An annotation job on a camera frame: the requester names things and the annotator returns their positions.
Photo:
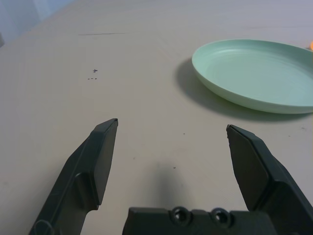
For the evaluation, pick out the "yellow plate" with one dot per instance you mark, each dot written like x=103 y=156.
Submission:
x=311 y=46

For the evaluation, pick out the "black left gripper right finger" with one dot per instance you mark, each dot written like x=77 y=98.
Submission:
x=264 y=176

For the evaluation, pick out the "light green plate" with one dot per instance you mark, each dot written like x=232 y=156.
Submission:
x=256 y=73

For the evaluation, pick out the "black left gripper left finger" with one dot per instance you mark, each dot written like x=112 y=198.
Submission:
x=83 y=171

